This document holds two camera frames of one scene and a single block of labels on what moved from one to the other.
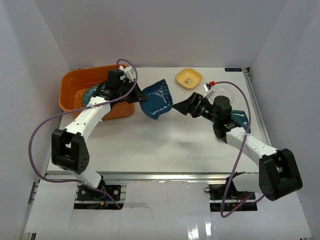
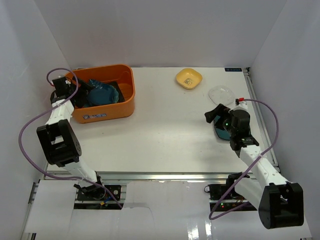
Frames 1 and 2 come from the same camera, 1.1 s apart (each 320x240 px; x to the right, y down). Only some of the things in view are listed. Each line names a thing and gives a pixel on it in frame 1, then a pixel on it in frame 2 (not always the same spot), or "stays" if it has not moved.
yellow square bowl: (188, 78) stays
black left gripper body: (129, 91) → (79, 90)
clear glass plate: (226, 91) stays
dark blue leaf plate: (159, 99) → (93, 83)
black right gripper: (191, 105) → (219, 110)
